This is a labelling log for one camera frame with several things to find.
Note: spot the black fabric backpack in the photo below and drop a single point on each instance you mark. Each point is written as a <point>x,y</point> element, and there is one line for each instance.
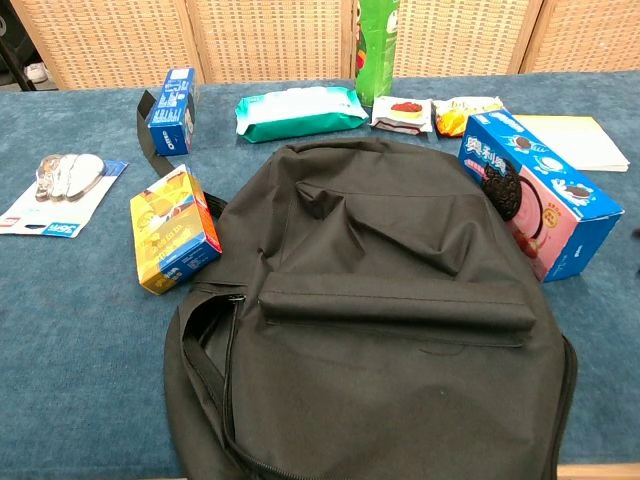
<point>375,300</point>

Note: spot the white red snack packet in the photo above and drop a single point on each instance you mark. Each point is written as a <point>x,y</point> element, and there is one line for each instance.
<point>402,115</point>

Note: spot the white yellow notepad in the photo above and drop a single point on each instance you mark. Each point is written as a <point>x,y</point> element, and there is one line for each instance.
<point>585,142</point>

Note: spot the white shoe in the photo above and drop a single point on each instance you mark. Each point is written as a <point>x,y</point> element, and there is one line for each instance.
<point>37,72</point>

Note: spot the wicker folding screen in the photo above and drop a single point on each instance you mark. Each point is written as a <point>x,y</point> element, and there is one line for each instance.
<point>270,40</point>

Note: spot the large blue pink Oreo box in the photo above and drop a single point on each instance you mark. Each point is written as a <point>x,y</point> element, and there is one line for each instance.
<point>555,210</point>

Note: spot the green chips can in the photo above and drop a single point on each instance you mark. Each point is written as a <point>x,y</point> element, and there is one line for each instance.
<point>376,50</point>

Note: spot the black tripod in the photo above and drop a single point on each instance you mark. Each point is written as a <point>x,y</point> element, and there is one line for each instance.
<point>17,67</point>

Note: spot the green wet wipes pack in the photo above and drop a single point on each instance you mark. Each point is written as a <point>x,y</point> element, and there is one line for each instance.
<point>300,112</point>

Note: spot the orange snack packet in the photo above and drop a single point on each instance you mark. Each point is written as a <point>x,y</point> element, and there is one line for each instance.
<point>457,117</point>

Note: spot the slim blue Oreo box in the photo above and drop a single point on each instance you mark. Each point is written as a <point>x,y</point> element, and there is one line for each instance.
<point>172,115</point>

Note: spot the blue table cloth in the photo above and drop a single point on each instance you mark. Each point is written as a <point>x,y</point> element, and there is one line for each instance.
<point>80,325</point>

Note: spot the correction tape blister pack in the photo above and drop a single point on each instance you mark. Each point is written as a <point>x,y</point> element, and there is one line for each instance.
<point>60,200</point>

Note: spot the yellow cookie box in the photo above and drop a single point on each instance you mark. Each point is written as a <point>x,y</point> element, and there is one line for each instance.
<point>170,230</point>

